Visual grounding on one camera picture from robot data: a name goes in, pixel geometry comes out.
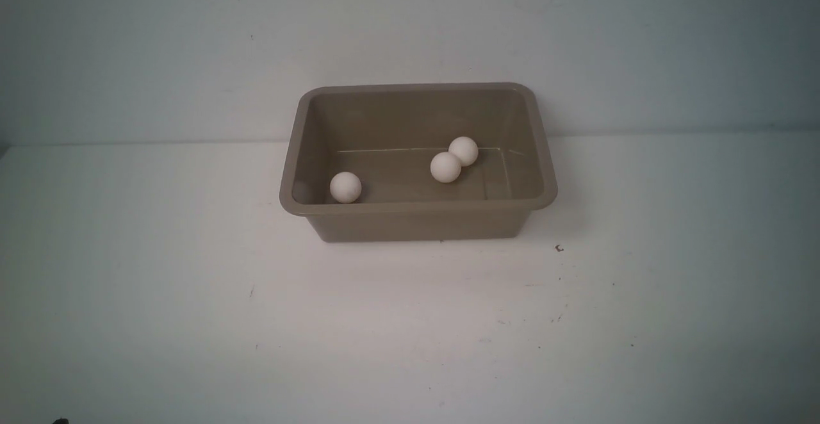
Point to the white ping-pong ball with logo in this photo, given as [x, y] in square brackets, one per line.
[345, 187]

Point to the tan plastic storage bin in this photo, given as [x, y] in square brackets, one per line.
[387, 135]

